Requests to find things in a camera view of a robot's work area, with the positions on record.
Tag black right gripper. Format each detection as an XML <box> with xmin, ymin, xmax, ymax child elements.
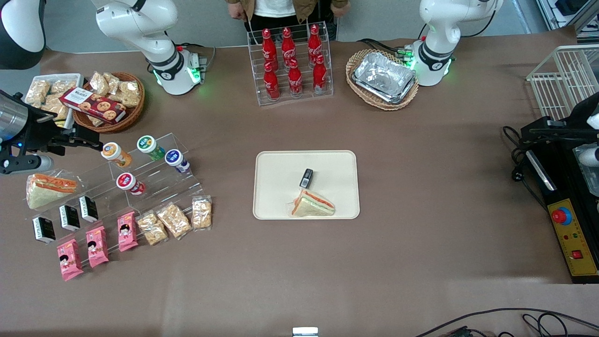
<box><xmin>14</xmin><ymin>93</ymin><xmax>102</xmax><ymax>157</ymax></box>

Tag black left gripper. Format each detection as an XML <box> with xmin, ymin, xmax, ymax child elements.
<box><xmin>521</xmin><ymin>91</ymin><xmax>599</xmax><ymax>143</ymax></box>

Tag green gum bottle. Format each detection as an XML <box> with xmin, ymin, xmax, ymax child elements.
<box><xmin>137</xmin><ymin>135</ymin><xmax>165</xmax><ymax>161</ymax></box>

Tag orange gum bottle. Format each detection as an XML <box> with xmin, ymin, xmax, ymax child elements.
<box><xmin>101</xmin><ymin>142</ymin><xmax>132</xmax><ymax>168</ymax></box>

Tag white snack tray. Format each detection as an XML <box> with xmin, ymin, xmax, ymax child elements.
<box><xmin>23</xmin><ymin>73</ymin><xmax>85</xmax><ymax>129</ymax></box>

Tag red gum bottle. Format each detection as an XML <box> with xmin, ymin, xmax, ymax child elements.
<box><xmin>116</xmin><ymin>172</ymin><xmax>146</xmax><ymax>196</ymax></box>

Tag blue gum bottle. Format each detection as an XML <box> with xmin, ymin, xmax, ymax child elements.
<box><xmin>165</xmin><ymin>149</ymin><xmax>190</xmax><ymax>173</ymax></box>

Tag silver foil tray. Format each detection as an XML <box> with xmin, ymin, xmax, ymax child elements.
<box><xmin>352</xmin><ymin>51</ymin><xmax>417</xmax><ymax>104</ymax></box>

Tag beige plastic tray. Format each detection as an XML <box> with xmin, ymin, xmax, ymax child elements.
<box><xmin>253</xmin><ymin>150</ymin><xmax>360</xmax><ymax>220</ymax></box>

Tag red cookie box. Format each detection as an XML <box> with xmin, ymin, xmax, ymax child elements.
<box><xmin>60</xmin><ymin>87</ymin><xmax>127</xmax><ymax>125</ymax></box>

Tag clear puffed snack pack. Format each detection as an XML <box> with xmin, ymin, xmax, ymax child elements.
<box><xmin>41</xmin><ymin>96</ymin><xmax>70</xmax><ymax>122</ymax></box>
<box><xmin>26</xmin><ymin>80</ymin><xmax>51</xmax><ymax>107</ymax></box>
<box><xmin>49</xmin><ymin>80</ymin><xmax>78</xmax><ymax>95</ymax></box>

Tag dark wicker basket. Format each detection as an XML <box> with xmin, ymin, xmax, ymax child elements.
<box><xmin>73</xmin><ymin>72</ymin><xmax>146</xmax><ymax>134</ymax></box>

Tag large wrapped triangle sandwich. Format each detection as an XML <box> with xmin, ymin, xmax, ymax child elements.
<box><xmin>26</xmin><ymin>169</ymin><xmax>82</xmax><ymax>210</ymax></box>

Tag black snack box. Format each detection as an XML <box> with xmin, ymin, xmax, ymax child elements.
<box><xmin>59</xmin><ymin>205</ymin><xmax>81</xmax><ymax>232</ymax></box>
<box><xmin>32</xmin><ymin>215</ymin><xmax>56</xmax><ymax>244</ymax></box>
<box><xmin>78</xmin><ymin>195</ymin><xmax>99</xmax><ymax>223</ymax></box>

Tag clear acrylic stepped stand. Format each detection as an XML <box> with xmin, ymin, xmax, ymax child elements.
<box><xmin>33</xmin><ymin>132</ymin><xmax>206</xmax><ymax>268</ymax></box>

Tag pink snack pack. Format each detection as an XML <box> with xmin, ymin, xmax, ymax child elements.
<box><xmin>86</xmin><ymin>226</ymin><xmax>110</xmax><ymax>268</ymax></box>
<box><xmin>117</xmin><ymin>211</ymin><xmax>139</xmax><ymax>252</ymax></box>
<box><xmin>57</xmin><ymin>238</ymin><xmax>84</xmax><ymax>281</ymax></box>

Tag clear peanut brittle pack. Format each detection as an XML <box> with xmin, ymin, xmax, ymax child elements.
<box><xmin>136</xmin><ymin>211</ymin><xmax>168</xmax><ymax>246</ymax></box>
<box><xmin>191</xmin><ymin>196</ymin><xmax>212</xmax><ymax>230</ymax></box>
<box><xmin>156</xmin><ymin>202</ymin><xmax>193</xmax><ymax>240</ymax></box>

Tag black control box yellow panel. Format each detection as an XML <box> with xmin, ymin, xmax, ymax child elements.
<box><xmin>520</xmin><ymin>131</ymin><xmax>599</xmax><ymax>285</ymax></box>

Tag red cola bottle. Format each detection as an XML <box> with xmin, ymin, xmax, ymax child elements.
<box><xmin>281</xmin><ymin>27</ymin><xmax>297</xmax><ymax>67</ymax></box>
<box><xmin>261</xmin><ymin>29</ymin><xmax>278</xmax><ymax>72</ymax></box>
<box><xmin>263</xmin><ymin>62</ymin><xmax>280</xmax><ymax>101</ymax></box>
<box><xmin>287</xmin><ymin>59</ymin><xmax>303</xmax><ymax>98</ymax></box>
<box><xmin>312</xmin><ymin>55</ymin><xmax>328</xmax><ymax>94</ymax></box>
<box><xmin>307</xmin><ymin>24</ymin><xmax>323</xmax><ymax>64</ymax></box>

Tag light wicker basket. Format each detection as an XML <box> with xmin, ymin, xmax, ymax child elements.
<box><xmin>346</xmin><ymin>49</ymin><xmax>419</xmax><ymax>111</ymax></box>

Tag clear acrylic bottle rack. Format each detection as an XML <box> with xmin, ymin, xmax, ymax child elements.
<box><xmin>247</xmin><ymin>21</ymin><xmax>334</xmax><ymax>107</ymax></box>

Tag standing person brown jacket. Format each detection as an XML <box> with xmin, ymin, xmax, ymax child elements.
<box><xmin>225</xmin><ymin>0</ymin><xmax>351</xmax><ymax>42</ymax></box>

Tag small wrapped triangle sandwich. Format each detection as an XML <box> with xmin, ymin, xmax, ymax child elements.
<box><xmin>289</xmin><ymin>189</ymin><xmax>336</xmax><ymax>218</ymax></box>

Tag black power cable with plug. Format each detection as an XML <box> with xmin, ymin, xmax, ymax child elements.
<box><xmin>502</xmin><ymin>125</ymin><xmax>548</xmax><ymax>209</ymax></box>

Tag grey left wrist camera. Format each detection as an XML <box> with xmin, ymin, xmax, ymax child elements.
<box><xmin>579</xmin><ymin>147</ymin><xmax>599</xmax><ymax>168</ymax></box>

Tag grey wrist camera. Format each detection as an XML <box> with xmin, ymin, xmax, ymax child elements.
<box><xmin>0</xmin><ymin>154</ymin><xmax>53</xmax><ymax>175</ymax></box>
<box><xmin>579</xmin><ymin>147</ymin><xmax>599</xmax><ymax>168</ymax></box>

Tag white wire basket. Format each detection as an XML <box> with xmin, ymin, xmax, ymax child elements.
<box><xmin>526</xmin><ymin>44</ymin><xmax>599</xmax><ymax>122</ymax></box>

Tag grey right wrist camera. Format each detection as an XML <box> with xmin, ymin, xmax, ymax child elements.
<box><xmin>0</xmin><ymin>154</ymin><xmax>53</xmax><ymax>175</ymax></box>

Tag aluminium frame shelf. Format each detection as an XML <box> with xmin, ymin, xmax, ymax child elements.
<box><xmin>536</xmin><ymin>0</ymin><xmax>599</xmax><ymax>44</ymax></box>

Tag black right arm base cable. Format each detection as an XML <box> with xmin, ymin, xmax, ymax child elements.
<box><xmin>175</xmin><ymin>43</ymin><xmax>217</xmax><ymax>71</ymax></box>

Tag black arm base cable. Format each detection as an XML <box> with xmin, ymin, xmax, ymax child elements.
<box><xmin>358</xmin><ymin>38</ymin><xmax>408</xmax><ymax>54</ymax></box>
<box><xmin>175</xmin><ymin>43</ymin><xmax>217</xmax><ymax>71</ymax></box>

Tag long black cable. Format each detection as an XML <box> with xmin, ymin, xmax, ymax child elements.
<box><xmin>414</xmin><ymin>308</ymin><xmax>599</xmax><ymax>337</ymax></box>

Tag black left arm base cable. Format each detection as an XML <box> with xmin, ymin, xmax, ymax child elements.
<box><xmin>358</xmin><ymin>38</ymin><xmax>408</xmax><ymax>54</ymax></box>

